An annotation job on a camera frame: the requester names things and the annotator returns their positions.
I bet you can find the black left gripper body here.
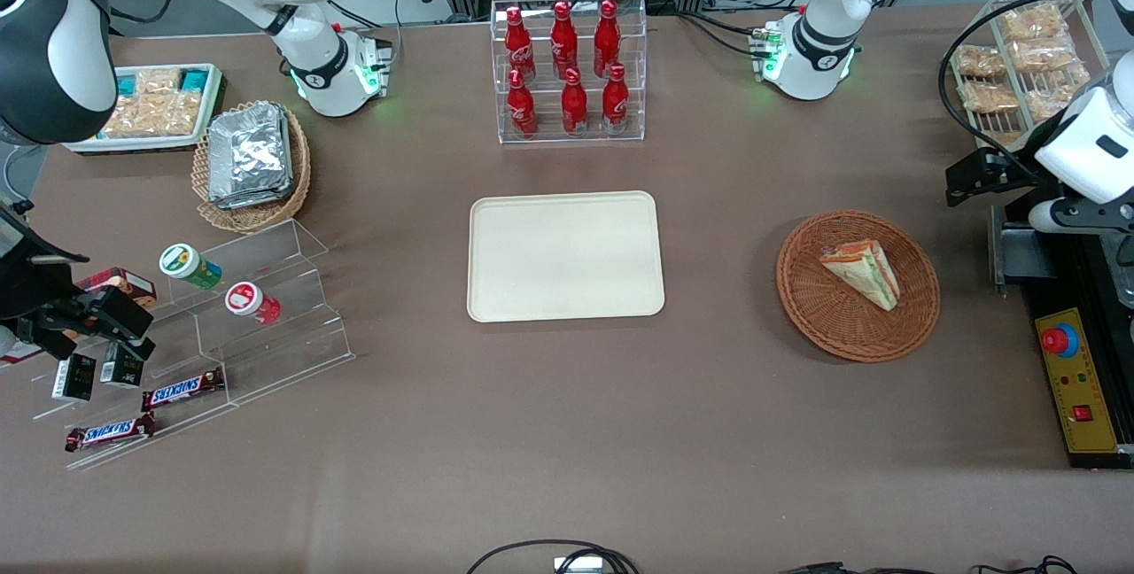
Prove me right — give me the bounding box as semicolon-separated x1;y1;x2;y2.
979;151;1043;203

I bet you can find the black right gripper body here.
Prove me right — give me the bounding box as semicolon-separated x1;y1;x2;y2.
0;205;91;355

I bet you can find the triangle sandwich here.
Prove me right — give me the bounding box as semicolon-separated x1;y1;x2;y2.
819;239;901;312

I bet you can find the tan wicker basket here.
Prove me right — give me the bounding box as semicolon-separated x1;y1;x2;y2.
191;99;313;234

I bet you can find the white rectangular snack tray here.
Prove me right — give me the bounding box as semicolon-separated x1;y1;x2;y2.
63;62;225;155

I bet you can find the round brown wicker basket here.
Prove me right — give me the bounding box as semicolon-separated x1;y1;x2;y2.
776;209;943;365

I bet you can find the cream plastic tray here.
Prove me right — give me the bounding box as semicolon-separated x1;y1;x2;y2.
467;190;666;324

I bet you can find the brown red snack box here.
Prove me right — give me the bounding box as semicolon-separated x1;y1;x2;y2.
74;267;159;310

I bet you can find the small black carton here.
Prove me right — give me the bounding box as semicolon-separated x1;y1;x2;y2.
98;341;146;390
50;352;97;403

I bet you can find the bagged bread snack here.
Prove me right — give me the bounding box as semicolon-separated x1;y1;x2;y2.
958;80;1021;115
952;43;1008;80
1009;36;1078;74
1019;66;1091;123
998;3;1068;43

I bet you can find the green cup with white lid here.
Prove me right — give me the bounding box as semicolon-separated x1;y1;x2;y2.
159;243;223;291

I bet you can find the snickers chocolate bar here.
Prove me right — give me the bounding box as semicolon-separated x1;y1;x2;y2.
141;367;226;413
64;412;157;454

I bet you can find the red cup with white lid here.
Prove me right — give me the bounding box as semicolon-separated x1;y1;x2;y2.
223;281;283;326

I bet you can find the clear acrylic stepped shelf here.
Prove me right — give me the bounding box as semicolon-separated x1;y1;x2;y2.
30;217;356;472

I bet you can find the red emergency stop button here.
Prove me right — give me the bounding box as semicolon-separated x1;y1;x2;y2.
1041;323;1081;359

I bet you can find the silver foil packet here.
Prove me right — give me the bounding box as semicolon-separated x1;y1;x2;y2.
208;102;292;199
213;182;294;211

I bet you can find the clear bag of crackers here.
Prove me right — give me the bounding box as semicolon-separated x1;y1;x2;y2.
103;91;204;140
133;68;183;97

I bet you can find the black control box yellow panel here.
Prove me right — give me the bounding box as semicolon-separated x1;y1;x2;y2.
990;202;1134;470

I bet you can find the red cola bottle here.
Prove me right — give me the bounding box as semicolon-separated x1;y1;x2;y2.
504;6;538;84
550;0;579;81
602;62;631;135
593;0;622;78
561;66;590;137
506;66;540;140

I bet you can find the clear acrylic bottle rack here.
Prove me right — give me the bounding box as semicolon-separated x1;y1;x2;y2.
491;0;649;146

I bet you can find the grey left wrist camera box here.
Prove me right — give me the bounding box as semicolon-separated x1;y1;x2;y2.
1029;197;1134;235

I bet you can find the grey metal bracket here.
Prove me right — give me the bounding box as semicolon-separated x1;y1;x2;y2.
990;206;1057;293

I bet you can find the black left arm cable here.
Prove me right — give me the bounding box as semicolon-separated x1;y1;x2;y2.
938;0;1110;187

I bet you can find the white wire rack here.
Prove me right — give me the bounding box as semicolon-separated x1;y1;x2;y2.
948;0;1110;151

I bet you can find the black base cable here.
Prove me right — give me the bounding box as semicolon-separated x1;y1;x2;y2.
654;9;765;56

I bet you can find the black cable bundle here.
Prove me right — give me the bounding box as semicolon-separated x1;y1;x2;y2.
778;556;1079;574

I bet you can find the black looped cable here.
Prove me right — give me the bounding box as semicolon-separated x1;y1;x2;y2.
466;539;641;574

